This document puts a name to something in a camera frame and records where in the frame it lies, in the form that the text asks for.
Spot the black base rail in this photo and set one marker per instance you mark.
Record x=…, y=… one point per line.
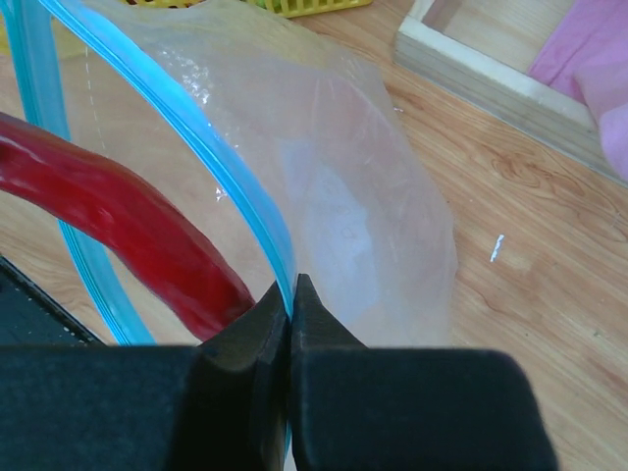
x=31, y=316

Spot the wooden clothes rack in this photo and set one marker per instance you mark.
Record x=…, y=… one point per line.
x=481, y=51

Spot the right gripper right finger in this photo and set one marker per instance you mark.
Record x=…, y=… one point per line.
x=354, y=407

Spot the pink shirt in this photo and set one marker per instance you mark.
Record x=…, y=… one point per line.
x=585, y=58

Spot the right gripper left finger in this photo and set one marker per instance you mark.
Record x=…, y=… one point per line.
x=220, y=405

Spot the clear zip top bag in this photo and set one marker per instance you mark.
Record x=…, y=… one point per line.
x=280, y=146

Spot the red chili pepper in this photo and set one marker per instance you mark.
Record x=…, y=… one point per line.
x=112, y=204

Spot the yellow plastic basket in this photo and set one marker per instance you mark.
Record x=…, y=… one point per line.
x=285, y=8

